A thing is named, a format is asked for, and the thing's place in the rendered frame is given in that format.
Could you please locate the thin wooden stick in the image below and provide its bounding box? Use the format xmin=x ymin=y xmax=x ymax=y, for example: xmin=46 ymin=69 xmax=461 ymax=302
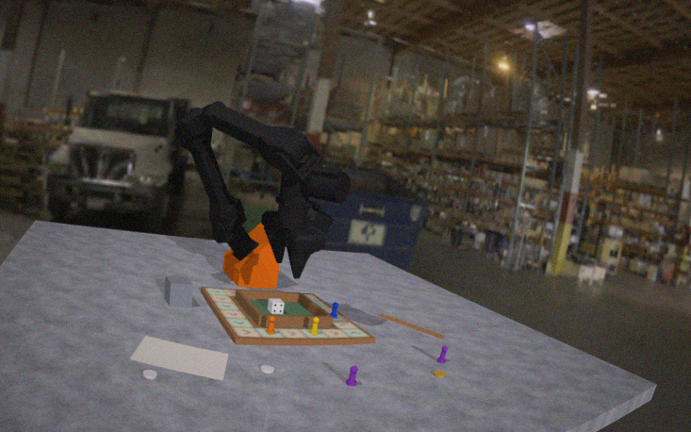
xmin=380 ymin=313 xmax=445 ymax=339

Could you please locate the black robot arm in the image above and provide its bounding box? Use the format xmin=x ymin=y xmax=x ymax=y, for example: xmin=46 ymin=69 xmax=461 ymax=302
xmin=174 ymin=101 xmax=351 ymax=261

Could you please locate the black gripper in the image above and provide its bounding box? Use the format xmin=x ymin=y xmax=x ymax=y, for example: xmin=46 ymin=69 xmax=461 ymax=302
xmin=261 ymin=192 xmax=325 ymax=279

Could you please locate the beige flat rectangular sheet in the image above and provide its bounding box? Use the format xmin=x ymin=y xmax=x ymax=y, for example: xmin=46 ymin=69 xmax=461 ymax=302
xmin=130 ymin=336 xmax=229 ymax=381

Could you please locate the yellow pawn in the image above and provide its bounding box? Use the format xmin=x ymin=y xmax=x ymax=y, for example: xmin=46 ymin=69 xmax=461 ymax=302
xmin=310 ymin=317 xmax=320 ymax=335

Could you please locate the purple pawn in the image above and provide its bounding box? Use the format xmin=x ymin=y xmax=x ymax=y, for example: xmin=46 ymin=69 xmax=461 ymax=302
xmin=437 ymin=346 xmax=448 ymax=363
xmin=346 ymin=366 xmax=358 ymax=386

